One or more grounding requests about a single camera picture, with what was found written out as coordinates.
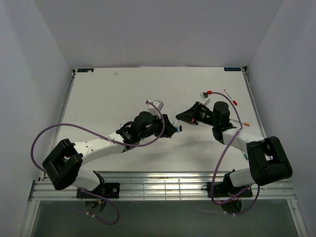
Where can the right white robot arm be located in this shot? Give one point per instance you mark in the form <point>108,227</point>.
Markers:
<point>268,162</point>

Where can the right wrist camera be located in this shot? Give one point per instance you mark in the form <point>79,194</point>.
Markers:
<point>206,97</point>

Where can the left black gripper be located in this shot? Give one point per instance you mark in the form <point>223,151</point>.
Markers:
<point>169,129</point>

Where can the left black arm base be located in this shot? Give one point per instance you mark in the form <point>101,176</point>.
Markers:
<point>106,190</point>

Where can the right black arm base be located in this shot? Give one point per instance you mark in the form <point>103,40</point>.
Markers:
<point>219,191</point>

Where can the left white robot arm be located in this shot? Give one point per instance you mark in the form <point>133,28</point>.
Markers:
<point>64,164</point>

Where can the right blue corner label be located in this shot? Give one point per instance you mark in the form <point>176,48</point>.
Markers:
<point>232,69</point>

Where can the left blue corner label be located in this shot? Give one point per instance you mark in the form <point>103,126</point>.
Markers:
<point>85,70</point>

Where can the blue corner label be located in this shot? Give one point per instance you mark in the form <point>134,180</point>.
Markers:
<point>85,70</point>
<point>232,69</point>

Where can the red capped marker pen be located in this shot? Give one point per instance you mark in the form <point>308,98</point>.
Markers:
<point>230,97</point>

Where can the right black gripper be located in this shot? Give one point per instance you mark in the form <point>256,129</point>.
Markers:
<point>191,115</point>

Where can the orange capped marker pen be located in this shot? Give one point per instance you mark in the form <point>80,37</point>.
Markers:
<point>243,123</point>

